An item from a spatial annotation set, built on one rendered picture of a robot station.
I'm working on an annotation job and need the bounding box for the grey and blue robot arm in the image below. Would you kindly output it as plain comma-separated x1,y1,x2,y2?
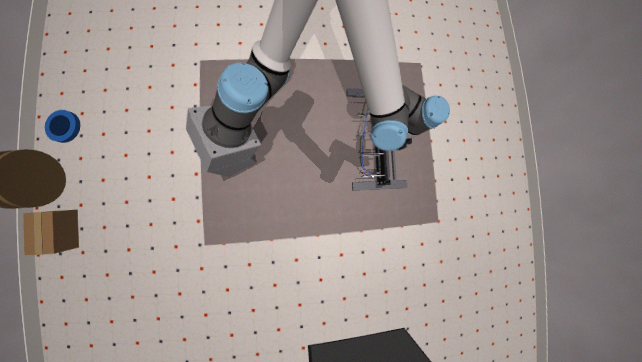
202,0,450,151

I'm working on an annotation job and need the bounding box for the grey metal rack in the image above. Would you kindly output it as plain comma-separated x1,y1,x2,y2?
347,88,407,190

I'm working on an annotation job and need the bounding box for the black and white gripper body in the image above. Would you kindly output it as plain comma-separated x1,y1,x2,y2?
397,138,412,150

